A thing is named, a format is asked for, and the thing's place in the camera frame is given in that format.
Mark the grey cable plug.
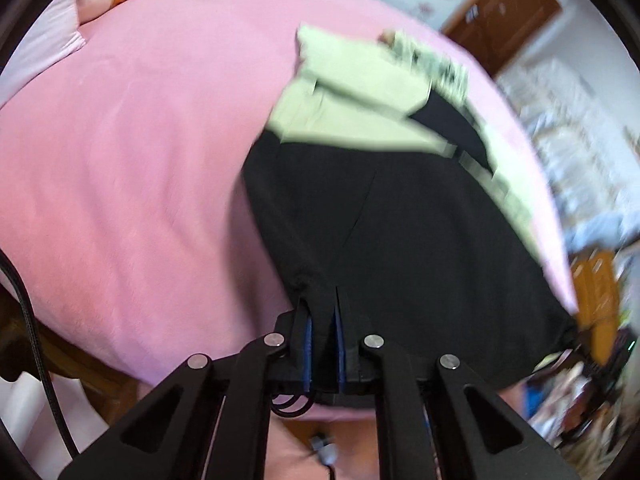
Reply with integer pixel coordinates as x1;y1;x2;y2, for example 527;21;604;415
309;432;341;480

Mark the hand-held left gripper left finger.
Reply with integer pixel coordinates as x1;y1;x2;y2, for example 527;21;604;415
57;300;315;480

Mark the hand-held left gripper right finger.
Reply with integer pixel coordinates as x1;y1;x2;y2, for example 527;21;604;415
334;305;581;480

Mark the wooden drawer chest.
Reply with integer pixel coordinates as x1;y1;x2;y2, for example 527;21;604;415
570;250;626;366

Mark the green and black hooded jacket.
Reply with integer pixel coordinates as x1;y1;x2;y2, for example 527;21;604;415
241;24;581;407

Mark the brown wooden door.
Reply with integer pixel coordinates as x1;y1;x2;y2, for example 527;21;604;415
442;0;563;78

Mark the black cable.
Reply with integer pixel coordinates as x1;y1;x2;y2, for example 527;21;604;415
0;249;81;458

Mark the wooden bed footboard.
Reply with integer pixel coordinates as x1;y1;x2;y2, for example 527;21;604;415
0;285;141;426

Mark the pink bed sheet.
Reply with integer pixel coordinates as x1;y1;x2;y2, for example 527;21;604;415
0;0;581;480

